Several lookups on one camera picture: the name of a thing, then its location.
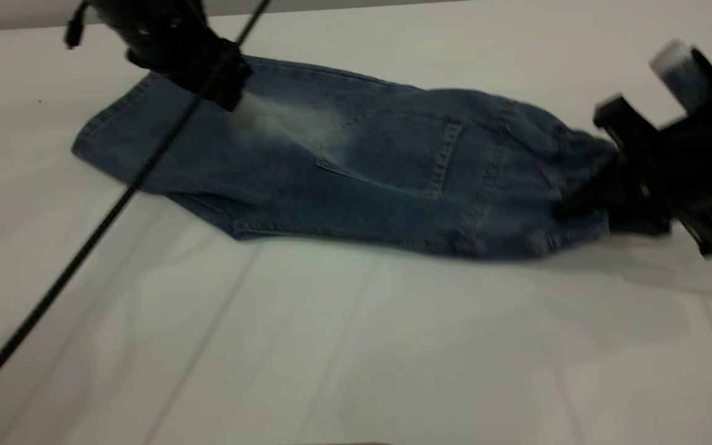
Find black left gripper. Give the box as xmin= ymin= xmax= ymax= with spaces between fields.
xmin=91 ymin=0 xmax=253 ymax=113

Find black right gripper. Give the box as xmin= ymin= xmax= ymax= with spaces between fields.
xmin=553 ymin=94 xmax=712 ymax=258

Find blue denim pants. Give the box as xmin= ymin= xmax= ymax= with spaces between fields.
xmin=72 ymin=54 xmax=620 ymax=260

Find short black cable with plug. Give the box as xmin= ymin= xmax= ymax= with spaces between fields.
xmin=64 ymin=2 xmax=95 ymax=51

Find long black braided cable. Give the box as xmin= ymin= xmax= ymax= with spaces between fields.
xmin=0 ymin=0 xmax=272 ymax=416

